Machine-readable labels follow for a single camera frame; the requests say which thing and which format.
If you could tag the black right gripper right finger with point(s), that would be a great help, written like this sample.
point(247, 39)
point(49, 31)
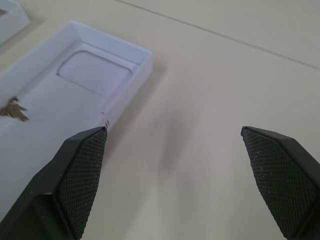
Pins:
point(282, 180)

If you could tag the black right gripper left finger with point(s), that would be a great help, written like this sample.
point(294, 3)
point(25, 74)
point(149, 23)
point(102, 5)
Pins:
point(62, 180)

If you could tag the white box tray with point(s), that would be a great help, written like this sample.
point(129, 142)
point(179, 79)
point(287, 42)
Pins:
point(82, 100)

